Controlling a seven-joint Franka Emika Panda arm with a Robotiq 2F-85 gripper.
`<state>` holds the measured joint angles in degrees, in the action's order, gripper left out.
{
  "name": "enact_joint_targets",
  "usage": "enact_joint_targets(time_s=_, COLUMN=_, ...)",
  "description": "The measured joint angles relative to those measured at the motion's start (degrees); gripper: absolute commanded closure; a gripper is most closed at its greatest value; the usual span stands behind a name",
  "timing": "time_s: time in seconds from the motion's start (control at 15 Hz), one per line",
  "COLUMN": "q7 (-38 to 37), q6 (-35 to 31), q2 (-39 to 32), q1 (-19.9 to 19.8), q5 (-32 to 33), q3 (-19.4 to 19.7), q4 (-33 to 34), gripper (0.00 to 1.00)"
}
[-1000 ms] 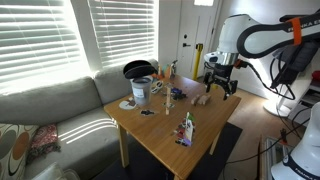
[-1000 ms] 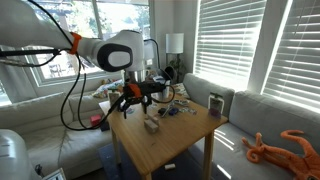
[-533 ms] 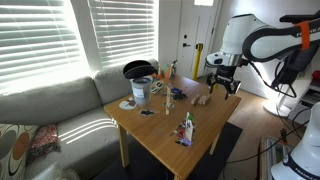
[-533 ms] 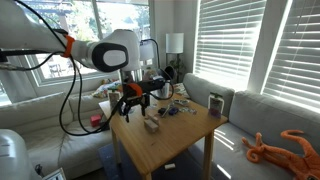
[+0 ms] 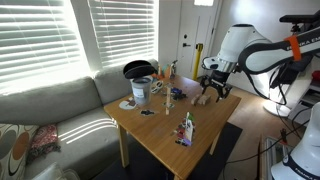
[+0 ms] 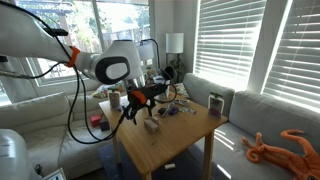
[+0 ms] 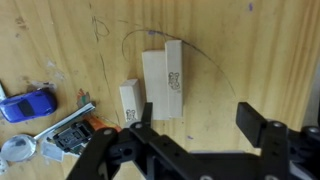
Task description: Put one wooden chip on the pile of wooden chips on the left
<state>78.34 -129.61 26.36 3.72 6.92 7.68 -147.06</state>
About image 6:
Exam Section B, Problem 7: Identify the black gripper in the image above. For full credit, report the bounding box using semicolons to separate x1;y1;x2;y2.
128;84;166;125

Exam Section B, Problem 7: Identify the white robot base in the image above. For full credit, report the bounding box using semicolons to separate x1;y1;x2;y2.
0;129;38;180

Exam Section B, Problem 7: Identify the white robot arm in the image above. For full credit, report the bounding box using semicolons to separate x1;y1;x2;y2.
0;2;145;92

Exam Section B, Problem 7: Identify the wooden chip front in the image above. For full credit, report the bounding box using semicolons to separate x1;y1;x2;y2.
144;119;159;133

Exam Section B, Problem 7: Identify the wooden side table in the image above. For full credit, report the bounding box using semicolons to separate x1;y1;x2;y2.
99;100;228;180

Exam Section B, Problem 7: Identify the grey sofa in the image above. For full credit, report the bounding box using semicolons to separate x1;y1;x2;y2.
183;73;320;180

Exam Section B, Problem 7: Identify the orange octopus plush toy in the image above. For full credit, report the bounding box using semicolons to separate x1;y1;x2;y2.
242;129;320;180

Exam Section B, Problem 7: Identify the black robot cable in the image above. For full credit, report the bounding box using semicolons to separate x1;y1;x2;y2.
39;19;134;145

